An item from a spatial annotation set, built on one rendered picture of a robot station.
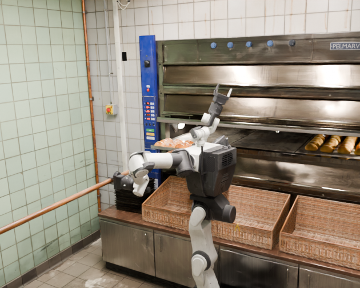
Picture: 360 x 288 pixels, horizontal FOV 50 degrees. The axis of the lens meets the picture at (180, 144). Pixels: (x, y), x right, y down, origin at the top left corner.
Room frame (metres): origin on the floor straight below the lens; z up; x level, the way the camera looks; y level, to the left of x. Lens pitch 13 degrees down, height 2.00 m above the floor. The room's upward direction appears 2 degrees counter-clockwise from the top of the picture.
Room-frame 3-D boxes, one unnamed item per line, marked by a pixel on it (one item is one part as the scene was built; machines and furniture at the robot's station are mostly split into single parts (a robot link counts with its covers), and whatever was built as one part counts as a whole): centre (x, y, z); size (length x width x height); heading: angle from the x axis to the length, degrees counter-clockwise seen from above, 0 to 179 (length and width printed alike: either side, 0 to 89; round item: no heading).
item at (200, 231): (2.42, -0.14, 0.78); 0.18 x 0.15 x 0.47; 150
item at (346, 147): (3.23, -1.37, 1.21); 0.61 x 0.48 x 0.06; 150
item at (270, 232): (2.90, -0.53, 0.72); 0.56 x 0.49 x 0.28; 59
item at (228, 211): (2.39, -0.21, 1.00); 0.28 x 0.13 x 0.18; 60
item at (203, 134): (2.44, -0.14, 1.47); 0.10 x 0.07 x 0.09; 139
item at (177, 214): (3.20, -0.01, 0.72); 0.56 x 0.49 x 0.28; 59
